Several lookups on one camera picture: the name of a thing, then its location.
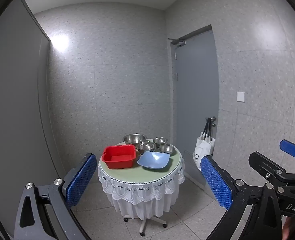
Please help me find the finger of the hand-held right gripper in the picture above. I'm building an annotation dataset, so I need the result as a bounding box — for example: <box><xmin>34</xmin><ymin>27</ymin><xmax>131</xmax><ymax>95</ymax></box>
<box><xmin>249</xmin><ymin>151</ymin><xmax>295</xmax><ymax>189</ymax></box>
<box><xmin>280</xmin><ymin>139</ymin><xmax>295</xmax><ymax>173</ymax></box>

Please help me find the metal door closer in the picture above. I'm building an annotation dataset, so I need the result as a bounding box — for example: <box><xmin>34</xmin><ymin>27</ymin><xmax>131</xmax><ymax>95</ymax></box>
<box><xmin>168</xmin><ymin>38</ymin><xmax>187</xmax><ymax>47</ymax></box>

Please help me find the metal door handle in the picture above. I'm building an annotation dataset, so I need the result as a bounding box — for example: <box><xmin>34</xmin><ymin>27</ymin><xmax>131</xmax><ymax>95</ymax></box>
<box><xmin>205</xmin><ymin>116</ymin><xmax>217</xmax><ymax>128</ymax></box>

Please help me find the grey partition panel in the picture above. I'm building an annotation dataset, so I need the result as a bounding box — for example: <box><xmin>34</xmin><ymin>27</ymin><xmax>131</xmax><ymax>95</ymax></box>
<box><xmin>0</xmin><ymin>0</ymin><xmax>64</xmax><ymax>233</ymax></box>

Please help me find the red plastic basin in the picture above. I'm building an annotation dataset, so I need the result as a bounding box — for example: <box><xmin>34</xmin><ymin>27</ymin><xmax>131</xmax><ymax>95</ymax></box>
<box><xmin>102</xmin><ymin>144</ymin><xmax>137</xmax><ymax>170</ymax></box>

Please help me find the small steel bowl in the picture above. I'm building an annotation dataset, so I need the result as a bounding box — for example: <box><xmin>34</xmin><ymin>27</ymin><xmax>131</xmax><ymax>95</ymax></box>
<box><xmin>153</xmin><ymin>137</ymin><xmax>168</xmax><ymax>148</ymax></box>
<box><xmin>159</xmin><ymin>145</ymin><xmax>175</xmax><ymax>156</ymax></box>

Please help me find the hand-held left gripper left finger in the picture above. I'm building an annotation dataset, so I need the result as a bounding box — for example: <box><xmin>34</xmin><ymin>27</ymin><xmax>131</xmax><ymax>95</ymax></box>
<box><xmin>14</xmin><ymin>153</ymin><xmax>97</xmax><ymax>240</ymax></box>

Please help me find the blue square plate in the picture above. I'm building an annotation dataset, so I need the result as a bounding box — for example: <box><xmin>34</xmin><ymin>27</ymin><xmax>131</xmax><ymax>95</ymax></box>
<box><xmin>137</xmin><ymin>151</ymin><xmax>170</xmax><ymax>170</ymax></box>

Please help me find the large steel bowl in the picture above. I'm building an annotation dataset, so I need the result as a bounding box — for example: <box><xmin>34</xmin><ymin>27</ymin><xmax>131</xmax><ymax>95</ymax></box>
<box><xmin>123</xmin><ymin>133</ymin><xmax>147</xmax><ymax>146</ymax></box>

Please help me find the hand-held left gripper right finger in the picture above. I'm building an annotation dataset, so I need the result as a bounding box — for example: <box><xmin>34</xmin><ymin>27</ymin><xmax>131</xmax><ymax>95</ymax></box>
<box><xmin>200</xmin><ymin>155</ymin><xmax>283</xmax><ymax>240</ymax></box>

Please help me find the grey door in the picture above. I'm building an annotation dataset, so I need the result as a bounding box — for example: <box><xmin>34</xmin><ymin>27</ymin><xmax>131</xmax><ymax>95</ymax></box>
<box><xmin>171</xmin><ymin>25</ymin><xmax>220</xmax><ymax>188</ymax></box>

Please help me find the white lace tablecloth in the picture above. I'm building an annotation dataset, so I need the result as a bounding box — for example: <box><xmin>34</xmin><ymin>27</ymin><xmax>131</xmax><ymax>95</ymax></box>
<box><xmin>98</xmin><ymin>142</ymin><xmax>185</xmax><ymax>219</ymax></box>

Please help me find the medium steel bowl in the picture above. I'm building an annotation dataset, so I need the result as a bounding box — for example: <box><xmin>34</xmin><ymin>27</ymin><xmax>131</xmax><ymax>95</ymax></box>
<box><xmin>138</xmin><ymin>141</ymin><xmax>157</xmax><ymax>155</ymax></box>

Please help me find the white tote bag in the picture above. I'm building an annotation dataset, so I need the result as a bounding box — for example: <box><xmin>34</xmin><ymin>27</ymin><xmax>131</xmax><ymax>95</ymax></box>
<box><xmin>193</xmin><ymin>117</ymin><xmax>216</xmax><ymax>168</ymax></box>

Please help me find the white wheeled table base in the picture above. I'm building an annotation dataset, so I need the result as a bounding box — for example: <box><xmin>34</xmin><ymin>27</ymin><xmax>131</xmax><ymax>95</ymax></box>
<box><xmin>124</xmin><ymin>214</ymin><xmax>168</xmax><ymax>237</ymax></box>

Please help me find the green round table mat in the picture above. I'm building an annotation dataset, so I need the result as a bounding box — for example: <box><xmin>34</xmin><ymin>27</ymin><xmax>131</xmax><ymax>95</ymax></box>
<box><xmin>100</xmin><ymin>143</ymin><xmax>182</xmax><ymax>183</ymax></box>

